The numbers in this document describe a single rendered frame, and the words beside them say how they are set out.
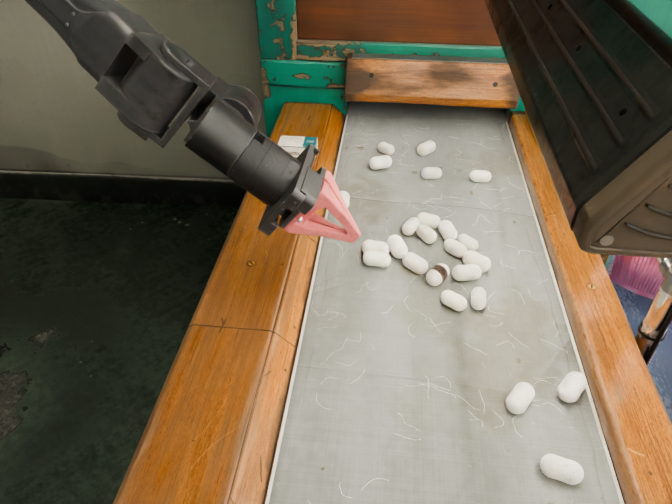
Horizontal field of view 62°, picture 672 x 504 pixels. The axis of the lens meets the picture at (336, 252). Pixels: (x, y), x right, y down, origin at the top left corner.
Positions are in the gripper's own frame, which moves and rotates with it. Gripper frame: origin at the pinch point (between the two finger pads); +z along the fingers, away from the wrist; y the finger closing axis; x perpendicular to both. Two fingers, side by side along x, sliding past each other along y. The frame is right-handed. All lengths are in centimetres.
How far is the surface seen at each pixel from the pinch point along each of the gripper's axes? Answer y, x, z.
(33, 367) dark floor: 40, 121, -18
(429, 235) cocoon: 11.0, -0.2, 11.9
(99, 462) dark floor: 16, 102, 6
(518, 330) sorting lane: -3.3, -5.1, 20.8
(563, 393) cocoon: -12.8, -7.8, 22.0
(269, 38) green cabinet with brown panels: 49, 8, -19
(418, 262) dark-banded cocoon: 4.8, 0.5, 10.7
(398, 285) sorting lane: 2.5, 3.4, 10.2
